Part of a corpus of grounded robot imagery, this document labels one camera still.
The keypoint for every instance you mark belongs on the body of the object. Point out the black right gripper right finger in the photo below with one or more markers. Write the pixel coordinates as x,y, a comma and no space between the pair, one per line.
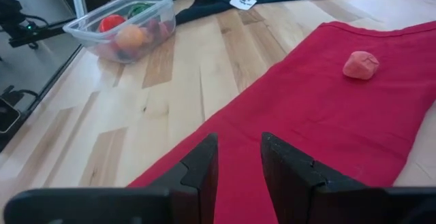
323,200

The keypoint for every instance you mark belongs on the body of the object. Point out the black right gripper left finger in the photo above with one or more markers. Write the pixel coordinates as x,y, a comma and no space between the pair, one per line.
136,207

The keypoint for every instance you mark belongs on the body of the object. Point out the orange toy fruit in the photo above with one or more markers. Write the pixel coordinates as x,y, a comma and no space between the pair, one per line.
129,37

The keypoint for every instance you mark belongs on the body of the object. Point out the red strawberry toy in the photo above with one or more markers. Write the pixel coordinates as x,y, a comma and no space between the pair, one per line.
110,22

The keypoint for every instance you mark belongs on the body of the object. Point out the green watermelon toy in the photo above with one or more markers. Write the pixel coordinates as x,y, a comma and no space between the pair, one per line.
139,9

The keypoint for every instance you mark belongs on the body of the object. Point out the clear plastic tupperware container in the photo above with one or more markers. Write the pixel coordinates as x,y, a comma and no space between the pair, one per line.
88,36

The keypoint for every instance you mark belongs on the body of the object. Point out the red cloth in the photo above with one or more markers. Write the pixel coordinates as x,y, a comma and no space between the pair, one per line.
306,115

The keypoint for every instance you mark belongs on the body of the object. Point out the pink crumpled toy fruit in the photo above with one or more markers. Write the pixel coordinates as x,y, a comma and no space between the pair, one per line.
361,65

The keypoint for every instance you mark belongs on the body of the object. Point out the black flat device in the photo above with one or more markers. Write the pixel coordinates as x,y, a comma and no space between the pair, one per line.
7,115

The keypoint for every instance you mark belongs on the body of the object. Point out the white cloth label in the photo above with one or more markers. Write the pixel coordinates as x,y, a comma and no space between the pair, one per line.
243,1

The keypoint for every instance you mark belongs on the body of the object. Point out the black device with green light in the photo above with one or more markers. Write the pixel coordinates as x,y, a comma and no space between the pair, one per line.
13,16

